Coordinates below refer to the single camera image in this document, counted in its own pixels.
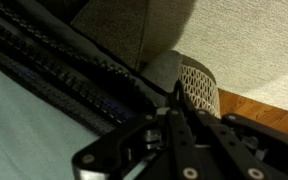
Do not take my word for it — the cream carpet rug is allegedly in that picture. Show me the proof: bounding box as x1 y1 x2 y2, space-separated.
170 0 288 117

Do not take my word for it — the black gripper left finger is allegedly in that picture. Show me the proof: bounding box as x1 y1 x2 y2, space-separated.
72 81 203 180

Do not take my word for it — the white wire mesh basket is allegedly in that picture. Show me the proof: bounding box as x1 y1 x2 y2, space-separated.
176 54 222 120

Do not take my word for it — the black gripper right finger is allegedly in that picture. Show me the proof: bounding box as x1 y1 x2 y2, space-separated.
178 81 288 180

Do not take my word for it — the grey fabric sofa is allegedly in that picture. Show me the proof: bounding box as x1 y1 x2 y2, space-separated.
68 0 197 73

